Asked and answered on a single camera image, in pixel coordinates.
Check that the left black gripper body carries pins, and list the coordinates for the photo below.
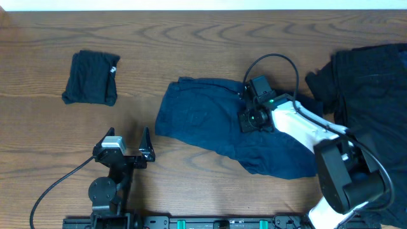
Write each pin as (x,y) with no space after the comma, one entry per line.
(136,165)

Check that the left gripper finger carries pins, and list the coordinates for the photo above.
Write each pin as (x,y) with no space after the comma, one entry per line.
(146,147)
(108,139)

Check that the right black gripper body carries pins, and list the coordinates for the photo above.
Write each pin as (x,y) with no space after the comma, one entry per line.
(248,121)

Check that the dark blue shorts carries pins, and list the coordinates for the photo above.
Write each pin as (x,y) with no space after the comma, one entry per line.
(203,112)

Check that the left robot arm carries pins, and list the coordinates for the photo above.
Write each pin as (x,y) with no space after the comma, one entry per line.
(109,194)

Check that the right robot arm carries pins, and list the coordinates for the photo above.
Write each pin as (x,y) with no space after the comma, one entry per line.
(350,176)

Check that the black clothes pile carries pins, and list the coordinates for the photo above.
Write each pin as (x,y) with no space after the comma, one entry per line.
(366,87)

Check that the small folded black garment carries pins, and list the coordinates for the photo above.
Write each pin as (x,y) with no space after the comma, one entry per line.
(92,78)

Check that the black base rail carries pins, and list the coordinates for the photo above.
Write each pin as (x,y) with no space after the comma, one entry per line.
(165,222)

